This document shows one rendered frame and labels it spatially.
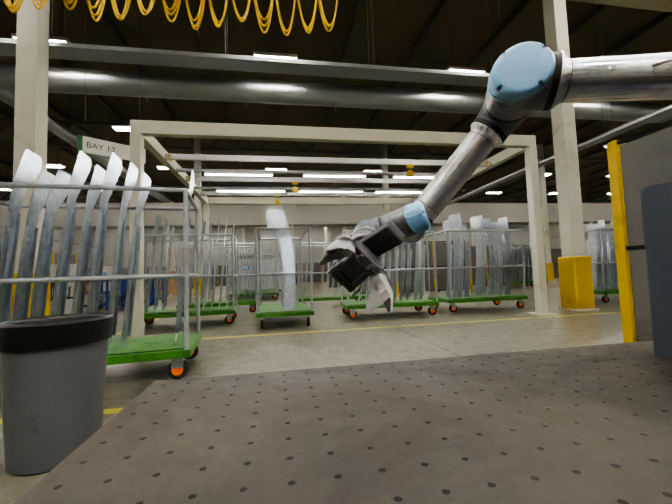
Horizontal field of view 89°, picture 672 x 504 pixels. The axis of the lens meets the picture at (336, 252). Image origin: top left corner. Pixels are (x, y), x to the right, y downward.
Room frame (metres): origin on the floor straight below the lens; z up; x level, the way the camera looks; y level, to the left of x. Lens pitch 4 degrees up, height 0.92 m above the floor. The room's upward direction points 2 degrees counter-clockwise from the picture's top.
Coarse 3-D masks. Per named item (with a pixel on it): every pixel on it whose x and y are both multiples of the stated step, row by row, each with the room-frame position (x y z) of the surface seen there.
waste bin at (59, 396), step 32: (32, 320) 1.97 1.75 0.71; (64, 320) 2.08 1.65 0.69; (96, 320) 1.84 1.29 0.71; (0, 352) 1.71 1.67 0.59; (32, 352) 1.67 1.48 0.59; (64, 352) 1.74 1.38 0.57; (96, 352) 1.87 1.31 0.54; (32, 384) 1.68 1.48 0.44; (64, 384) 1.74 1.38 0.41; (96, 384) 1.89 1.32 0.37; (32, 416) 1.69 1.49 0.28; (64, 416) 1.75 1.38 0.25; (96, 416) 1.90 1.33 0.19; (32, 448) 1.70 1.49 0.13; (64, 448) 1.76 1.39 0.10
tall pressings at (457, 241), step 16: (448, 224) 7.80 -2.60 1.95; (464, 224) 7.96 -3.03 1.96; (480, 224) 8.10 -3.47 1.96; (496, 224) 8.23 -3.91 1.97; (448, 240) 7.78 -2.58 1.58; (464, 240) 7.94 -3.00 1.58; (480, 240) 8.08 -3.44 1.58; (496, 240) 7.98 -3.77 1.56; (480, 256) 7.82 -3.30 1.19; (496, 256) 7.96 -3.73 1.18; (480, 272) 7.83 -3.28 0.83; (496, 272) 7.95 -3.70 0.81; (448, 288) 7.70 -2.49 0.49; (480, 288) 7.82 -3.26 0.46; (496, 288) 7.93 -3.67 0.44
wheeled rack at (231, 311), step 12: (144, 240) 7.08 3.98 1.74; (156, 240) 7.24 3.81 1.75; (168, 240) 7.29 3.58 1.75; (180, 240) 7.35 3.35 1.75; (192, 240) 7.40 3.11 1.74; (204, 240) 7.46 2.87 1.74; (216, 240) 7.52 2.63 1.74; (228, 240) 7.58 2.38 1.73; (204, 276) 6.58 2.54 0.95; (216, 276) 6.63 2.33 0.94; (228, 276) 6.69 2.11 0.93; (144, 312) 6.73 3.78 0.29; (156, 312) 6.65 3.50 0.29; (168, 312) 6.57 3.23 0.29; (192, 312) 6.53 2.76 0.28; (204, 312) 6.56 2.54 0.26; (216, 312) 6.61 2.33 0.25; (228, 312) 6.66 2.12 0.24
